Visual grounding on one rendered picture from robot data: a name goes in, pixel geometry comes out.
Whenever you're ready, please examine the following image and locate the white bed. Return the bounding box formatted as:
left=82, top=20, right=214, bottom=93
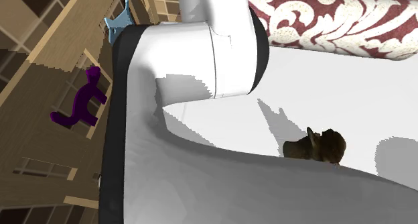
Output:
left=162, top=46, right=418, bottom=191

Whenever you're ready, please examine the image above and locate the light blue figure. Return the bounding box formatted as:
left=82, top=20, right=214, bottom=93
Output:
left=103, top=0, right=135, bottom=46

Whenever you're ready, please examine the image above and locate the purple animal figure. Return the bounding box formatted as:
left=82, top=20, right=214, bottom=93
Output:
left=50, top=66, right=109, bottom=127

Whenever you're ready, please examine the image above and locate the dark brown animal figure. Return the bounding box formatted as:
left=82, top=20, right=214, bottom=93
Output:
left=282, top=126, right=347, bottom=167

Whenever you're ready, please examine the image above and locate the red white patterned bolster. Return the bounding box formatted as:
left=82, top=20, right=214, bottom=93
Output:
left=247, top=0, right=418, bottom=61

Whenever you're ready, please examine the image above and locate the wooden shelf unit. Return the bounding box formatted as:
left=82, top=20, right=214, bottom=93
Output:
left=0, top=0, right=182, bottom=224

